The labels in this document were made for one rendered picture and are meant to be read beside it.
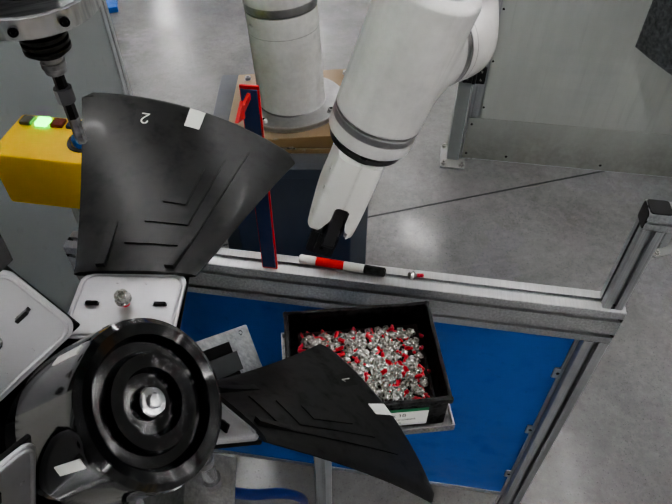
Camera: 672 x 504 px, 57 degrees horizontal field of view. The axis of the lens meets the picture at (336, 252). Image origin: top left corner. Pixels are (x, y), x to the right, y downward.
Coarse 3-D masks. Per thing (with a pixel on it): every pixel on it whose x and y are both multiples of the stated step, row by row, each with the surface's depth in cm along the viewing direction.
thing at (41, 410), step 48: (96, 336) 40; (144, 336) 43; (48, 384) 40; (96, 384) 40; (144, 384) 42; (192, 384) 46; (0, 432) 44; (48, 432) 38; (96, 432) 38; (144, 432) 41; (192, 432) 44; (48, 480) 40; (96, 480) 38; (144, 480) 39
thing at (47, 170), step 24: (0, 144) 86; (24, 144) 86; (48, 144) 86; (72, 144) 86; (0, 168) 86; (24, 168) 86; (48, 168) 85; (72, 168) 84; (24, 192) 89; (48, 192) 88; (72, 192) 88
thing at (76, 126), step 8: (56, 80) 35; (64, 80) 35; (56, 88) 36; (64, 88) 36; (72, 88) 36; (56, 96) 36; (64, 96) 36; (72, 96) 36; (64, 104) 36; (72, 104) 36; (72, 112) 37; (72, 120) 37; (80, 120) 37; (72, 128) 38; (80, 128) 38; (80, 136) 38; (80, 144) 38
